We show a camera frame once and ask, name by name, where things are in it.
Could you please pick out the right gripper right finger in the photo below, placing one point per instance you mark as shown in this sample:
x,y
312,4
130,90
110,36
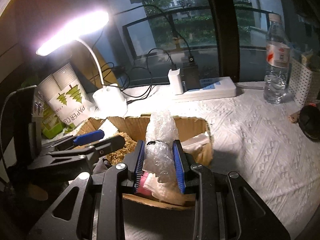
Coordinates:
x,y
185,176

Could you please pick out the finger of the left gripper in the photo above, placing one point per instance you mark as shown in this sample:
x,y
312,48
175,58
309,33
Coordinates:
x,y
108,145
88,137

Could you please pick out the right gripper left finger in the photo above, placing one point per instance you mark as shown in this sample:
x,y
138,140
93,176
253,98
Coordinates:
x,y
134,162

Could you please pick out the brown fuzzy plush toy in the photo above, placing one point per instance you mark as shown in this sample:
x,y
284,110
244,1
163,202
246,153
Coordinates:
x,y
118,156

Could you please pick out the clear bubble wrap bundle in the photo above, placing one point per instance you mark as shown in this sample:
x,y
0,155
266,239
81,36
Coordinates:
x,y
160,134

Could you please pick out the grey sock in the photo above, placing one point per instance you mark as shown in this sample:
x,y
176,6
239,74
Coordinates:
x,y
101,166

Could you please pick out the open cardboard box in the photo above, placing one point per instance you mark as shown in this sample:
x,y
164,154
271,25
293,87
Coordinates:
x,y
135,127

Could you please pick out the white paper cup sleeve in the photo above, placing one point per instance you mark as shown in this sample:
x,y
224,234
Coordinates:
x,y
66,96

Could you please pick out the white power strip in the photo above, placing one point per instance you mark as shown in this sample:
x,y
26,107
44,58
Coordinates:
x,y
215,88

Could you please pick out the white textured table cloth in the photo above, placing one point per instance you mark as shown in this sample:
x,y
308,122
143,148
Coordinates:
x,y
257,140

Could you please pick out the white charger plug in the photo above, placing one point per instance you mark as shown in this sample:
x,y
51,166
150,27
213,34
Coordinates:
x,y
174,76

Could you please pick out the dark power adapter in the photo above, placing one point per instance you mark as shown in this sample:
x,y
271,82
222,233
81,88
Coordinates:
x,y
191,74

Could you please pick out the black round pouch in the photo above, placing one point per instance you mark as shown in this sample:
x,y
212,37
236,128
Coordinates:
x,y
309,122

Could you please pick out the clear water bottle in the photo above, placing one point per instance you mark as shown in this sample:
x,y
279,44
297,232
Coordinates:
x,y
277,60

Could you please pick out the white perforated organizer basket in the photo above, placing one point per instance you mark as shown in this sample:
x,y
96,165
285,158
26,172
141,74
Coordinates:
x,y
302,84

